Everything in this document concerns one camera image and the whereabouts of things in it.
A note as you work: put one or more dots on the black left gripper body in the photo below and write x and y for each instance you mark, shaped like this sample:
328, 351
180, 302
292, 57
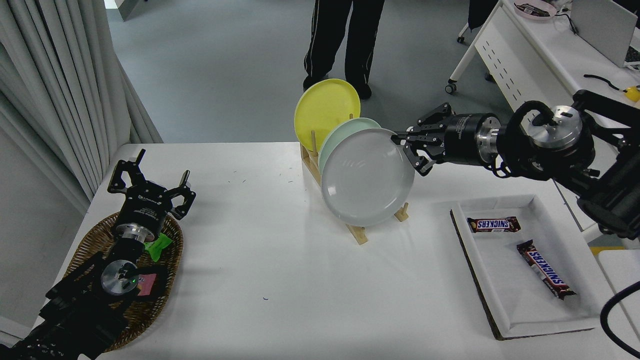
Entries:
145, 207

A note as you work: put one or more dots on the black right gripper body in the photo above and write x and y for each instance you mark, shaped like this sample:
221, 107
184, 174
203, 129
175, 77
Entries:
460, 140

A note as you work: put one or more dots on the pale grey plate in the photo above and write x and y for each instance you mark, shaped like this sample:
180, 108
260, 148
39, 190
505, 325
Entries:
367, 177

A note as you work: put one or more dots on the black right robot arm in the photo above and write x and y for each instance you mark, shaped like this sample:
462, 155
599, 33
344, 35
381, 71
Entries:
615, 200

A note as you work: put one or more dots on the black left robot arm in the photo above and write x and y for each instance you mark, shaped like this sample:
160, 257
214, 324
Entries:
75, 315

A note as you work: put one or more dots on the pale green plate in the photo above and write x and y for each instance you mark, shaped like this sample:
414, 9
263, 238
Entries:
340, 135

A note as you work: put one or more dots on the wooden plate rack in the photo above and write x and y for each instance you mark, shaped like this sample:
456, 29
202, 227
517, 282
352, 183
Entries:
357, 234

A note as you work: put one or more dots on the yellow plate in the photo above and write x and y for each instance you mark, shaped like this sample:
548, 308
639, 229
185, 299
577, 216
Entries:
322, 110

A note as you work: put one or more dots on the green wrapper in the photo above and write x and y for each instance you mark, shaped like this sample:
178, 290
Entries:
159, 246

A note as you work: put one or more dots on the brown wicker basket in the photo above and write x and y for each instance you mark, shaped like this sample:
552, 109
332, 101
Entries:
87, 245

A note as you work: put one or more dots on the pink packet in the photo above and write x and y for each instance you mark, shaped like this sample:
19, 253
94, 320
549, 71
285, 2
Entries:
148, 285

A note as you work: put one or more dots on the Snickers bar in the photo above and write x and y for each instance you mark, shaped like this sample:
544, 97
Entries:
546, 270
494, 225

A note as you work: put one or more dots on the grey curtain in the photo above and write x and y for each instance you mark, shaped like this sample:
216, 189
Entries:
55, 85

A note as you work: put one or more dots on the person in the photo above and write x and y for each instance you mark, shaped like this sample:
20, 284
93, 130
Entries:
362, 35

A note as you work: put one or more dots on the white desk with slotted panel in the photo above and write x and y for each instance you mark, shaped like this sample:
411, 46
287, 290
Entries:
575, 55

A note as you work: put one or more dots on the pink bowl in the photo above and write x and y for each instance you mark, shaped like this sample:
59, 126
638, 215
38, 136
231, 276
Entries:
535, 11

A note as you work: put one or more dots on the white cardboard tray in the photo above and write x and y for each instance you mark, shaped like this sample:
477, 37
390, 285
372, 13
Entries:
510, 295

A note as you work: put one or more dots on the yellow round object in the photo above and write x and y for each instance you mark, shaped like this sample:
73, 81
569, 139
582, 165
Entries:
633, 94

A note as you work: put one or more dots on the silver laptop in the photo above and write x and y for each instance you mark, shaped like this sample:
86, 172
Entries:
602, 25

